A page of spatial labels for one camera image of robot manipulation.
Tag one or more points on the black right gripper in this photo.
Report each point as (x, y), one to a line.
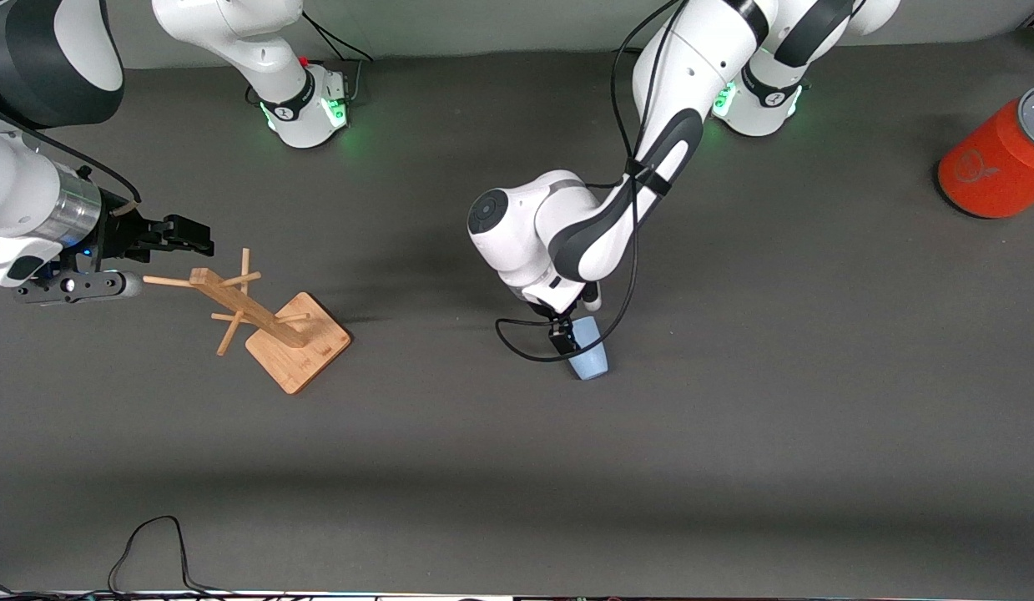
(121, 233)

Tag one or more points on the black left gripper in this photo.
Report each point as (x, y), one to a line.
(560, 337)

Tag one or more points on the light blue cup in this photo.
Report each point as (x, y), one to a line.
(590, 359)

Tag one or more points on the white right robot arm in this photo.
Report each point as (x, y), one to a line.
(291, 104)

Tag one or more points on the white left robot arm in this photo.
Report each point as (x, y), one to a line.
(679, 75)

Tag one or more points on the wooden mug tree rack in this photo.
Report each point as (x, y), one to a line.
(304, 355)

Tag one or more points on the orange cylindrical container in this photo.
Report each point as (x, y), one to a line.
(992, 171)

